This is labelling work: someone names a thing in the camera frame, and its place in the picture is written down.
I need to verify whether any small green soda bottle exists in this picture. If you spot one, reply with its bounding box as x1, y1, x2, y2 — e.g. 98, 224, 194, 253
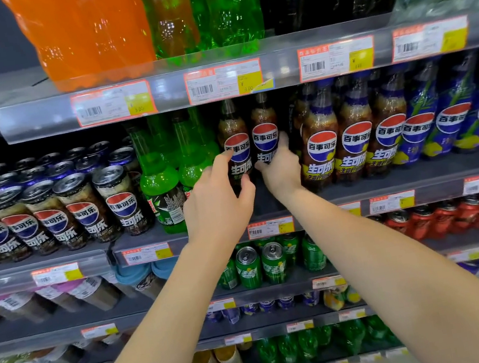
168, 107, 219, 194
129, 117, 192, 239

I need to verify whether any row of blurred tea bottles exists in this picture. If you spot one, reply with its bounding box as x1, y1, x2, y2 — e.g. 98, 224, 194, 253
0, 333, 138, 363

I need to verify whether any person's right forearm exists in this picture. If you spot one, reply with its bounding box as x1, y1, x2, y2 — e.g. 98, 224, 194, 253
277, 160, 479, 363

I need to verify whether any group of dark cola cans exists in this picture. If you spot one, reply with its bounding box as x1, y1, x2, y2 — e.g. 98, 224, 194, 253
0, 133, 159, 266

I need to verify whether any yellow drink pack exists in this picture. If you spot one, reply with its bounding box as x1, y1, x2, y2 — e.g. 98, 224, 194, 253
321, 283, 364, 314

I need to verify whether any person's left forearm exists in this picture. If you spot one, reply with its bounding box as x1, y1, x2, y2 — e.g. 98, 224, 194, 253
48, 237, 262, 363

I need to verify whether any row of red cans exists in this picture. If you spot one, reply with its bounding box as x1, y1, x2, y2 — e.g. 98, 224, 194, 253
367, 192, 479, 250

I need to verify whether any row of green bottles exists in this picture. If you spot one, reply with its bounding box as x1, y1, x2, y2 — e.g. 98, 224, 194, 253
254, 312, 404, 363

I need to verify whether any person's left hand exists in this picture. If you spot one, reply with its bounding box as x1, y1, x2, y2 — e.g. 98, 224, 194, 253
175, 147, 265, 254

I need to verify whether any yellow black label cola bottle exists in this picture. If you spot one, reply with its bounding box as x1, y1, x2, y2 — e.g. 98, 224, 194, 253
352, 67, 418, 178
322, 73, 383, 185
287, 81, 349, 195

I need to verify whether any large green soda bottle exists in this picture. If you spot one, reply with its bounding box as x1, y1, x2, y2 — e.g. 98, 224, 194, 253
206, 0, 270, 60
187, 0, 224, 53

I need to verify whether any row of small blue bottles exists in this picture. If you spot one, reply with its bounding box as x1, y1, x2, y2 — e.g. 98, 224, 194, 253
205, 291, 325, 328

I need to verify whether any person's right hand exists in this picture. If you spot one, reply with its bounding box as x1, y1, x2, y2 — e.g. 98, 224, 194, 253
250, 129, 307, 207

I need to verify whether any large orange-green soda bottle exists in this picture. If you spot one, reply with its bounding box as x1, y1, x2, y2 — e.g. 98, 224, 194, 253
140, 0, 204, 63

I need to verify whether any blue cap drink bottle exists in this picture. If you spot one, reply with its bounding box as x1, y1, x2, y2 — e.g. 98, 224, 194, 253
113, 259, 169, 306
150, 256, 184, 285

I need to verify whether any large orange soda bottle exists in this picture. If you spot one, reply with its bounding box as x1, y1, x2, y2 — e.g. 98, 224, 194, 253
2, 0, 106, 100
86, 0, 160, 85

